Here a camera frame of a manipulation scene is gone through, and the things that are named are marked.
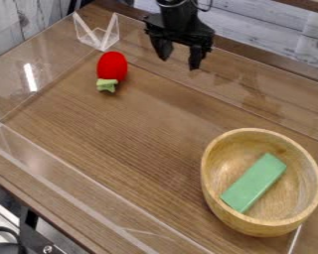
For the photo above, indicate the red plush strawberry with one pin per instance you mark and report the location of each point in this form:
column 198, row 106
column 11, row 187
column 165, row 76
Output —
column 111, row 71

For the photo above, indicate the wooden bowl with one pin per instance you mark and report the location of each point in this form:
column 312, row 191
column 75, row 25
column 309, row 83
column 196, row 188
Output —
column 291, row 200

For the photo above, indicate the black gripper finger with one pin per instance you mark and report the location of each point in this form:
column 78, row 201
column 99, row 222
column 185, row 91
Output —
column 197, row 56
column 163, row 47

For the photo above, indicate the green rectangular block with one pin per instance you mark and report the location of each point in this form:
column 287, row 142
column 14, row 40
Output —
column 253, row 184

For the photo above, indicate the clear acrylic table fence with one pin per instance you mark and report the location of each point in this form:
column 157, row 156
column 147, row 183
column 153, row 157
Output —
column 118, row 166

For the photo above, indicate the clear acrylic corner bracket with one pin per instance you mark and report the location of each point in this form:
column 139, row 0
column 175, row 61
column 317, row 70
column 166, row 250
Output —
column 99, row 38

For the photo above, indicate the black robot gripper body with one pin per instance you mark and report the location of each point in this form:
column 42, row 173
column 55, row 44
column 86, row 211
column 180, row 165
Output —
column 177, row 23

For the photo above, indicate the black table leg bracket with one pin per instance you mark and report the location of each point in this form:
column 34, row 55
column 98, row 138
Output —
column 35, row 241

